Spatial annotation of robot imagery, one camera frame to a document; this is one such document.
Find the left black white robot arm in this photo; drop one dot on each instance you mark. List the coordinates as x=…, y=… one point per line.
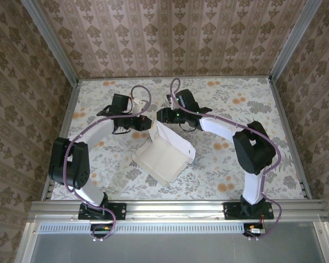
x=71, y=164

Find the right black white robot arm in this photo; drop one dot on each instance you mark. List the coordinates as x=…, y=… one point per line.
x=252, y=153

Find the floral table cover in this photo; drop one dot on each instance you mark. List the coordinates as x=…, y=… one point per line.
x=208, y=186

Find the left connector board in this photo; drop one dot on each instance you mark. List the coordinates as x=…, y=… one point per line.
x=101, y=228

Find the connector board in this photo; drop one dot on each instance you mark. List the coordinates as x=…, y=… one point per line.
x=255, y=230
x=101, y=228

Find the grey metal panel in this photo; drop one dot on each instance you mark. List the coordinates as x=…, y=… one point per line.
x=175, y=249

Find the right connector board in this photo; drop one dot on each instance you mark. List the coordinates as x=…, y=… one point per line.
x=255, y=230

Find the right black wrist camera box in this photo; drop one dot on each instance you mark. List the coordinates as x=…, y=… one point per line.
x=186, y=98

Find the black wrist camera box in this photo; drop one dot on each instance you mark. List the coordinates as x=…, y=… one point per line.
x=186, y=98
x=119, y=102

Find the left black wrist camera box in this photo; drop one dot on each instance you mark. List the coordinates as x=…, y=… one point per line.
x=119, y=102

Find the rear table edge rail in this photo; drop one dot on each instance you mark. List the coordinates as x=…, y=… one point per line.
x=175, y=77

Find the left table side rail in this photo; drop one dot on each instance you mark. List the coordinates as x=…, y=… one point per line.
x=69, y=109

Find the table side rail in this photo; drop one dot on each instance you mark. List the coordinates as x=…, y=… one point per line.
x=282, y=109
x=69, y=109

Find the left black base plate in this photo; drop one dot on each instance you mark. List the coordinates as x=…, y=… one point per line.
x=120, y=211

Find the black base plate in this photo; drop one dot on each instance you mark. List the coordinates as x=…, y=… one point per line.
x=120, y=211
x=230, y=212

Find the aluminium mounting rail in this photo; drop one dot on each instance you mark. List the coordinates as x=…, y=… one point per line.
x=175, y=209

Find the right table side rail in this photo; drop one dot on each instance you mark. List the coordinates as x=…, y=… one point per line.
x=282, y=109

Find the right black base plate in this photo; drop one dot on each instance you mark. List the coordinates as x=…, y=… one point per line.
x=230, y=212

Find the left aluminium frame post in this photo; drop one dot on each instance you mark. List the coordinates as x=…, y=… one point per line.
x=53, y=45

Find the aluminium frame post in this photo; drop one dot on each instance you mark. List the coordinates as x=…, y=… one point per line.
x=53, y=45
x=294, y=41

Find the right aluminium frame post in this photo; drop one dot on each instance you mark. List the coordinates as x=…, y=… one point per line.
x=294, y=41

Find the left lower frame bar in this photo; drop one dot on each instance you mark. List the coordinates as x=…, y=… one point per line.
x=27, y=243

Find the frame bar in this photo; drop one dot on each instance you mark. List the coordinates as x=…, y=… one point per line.
x=27, y=243
x=324, y=243

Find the right lower frame bar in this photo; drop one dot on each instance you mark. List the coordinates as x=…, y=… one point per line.
x=324, y=243

